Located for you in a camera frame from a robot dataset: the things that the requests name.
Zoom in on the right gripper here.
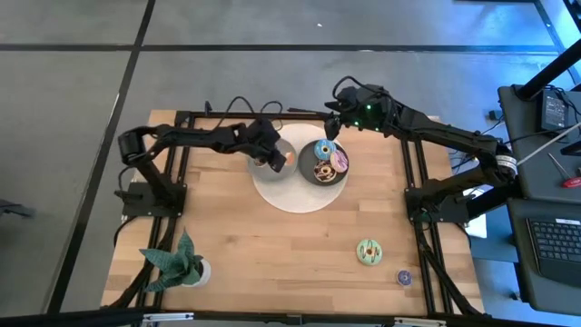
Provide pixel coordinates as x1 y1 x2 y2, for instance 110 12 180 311
324 84 394 141

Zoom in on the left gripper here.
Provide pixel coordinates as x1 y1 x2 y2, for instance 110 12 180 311
244 131 289 174

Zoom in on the large chocolate drizzle donut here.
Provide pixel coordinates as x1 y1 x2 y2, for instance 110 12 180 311
313 160 338 183

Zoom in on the large pink frosted donut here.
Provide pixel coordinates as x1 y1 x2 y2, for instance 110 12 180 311
330 150 350 174

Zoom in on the large green frosted donut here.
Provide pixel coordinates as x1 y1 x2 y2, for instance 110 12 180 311
355 238 384 267

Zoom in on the light grey plate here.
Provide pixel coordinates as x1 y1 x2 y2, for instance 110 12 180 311
247 137 300 183

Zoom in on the dark grey plate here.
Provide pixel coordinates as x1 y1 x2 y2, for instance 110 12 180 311
297 138 350 187

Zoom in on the white round placemat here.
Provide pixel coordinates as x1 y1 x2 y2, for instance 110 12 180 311
251 123 350 214

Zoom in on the large blue frosted donut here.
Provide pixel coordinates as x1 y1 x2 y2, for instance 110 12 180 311
313 138 338 162

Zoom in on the white plant pot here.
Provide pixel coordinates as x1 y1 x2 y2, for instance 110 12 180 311
183 257 212 288

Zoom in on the green artificial plant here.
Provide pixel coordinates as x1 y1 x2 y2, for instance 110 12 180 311
139 228 204 293

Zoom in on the white paper sheet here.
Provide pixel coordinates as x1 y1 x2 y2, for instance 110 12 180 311
461 184 487 240

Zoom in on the grey desk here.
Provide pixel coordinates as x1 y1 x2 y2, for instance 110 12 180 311
507 197 581 317
497 84 581 201

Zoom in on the white rod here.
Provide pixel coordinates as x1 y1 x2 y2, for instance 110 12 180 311
516 121 581 167

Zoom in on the black pole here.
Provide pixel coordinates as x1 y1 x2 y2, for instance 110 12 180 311
517 39 581 102

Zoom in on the black keyboard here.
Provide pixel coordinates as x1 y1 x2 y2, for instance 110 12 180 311
526 217 581 287

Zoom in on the black horizontal crossbar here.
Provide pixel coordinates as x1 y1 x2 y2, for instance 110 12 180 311
0 307 581 327

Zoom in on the black chair base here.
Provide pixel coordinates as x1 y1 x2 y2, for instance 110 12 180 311
0 198 36 220

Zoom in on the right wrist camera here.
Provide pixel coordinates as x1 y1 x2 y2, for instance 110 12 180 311
338 84 364 108

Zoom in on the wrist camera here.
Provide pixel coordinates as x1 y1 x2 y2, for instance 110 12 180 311
338 84 364 108
256 117 281 143

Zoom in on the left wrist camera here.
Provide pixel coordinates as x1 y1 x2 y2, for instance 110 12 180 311
256 117 281 143

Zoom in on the red-handled screwdriver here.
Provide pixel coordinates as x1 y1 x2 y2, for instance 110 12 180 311
547 152 581 190

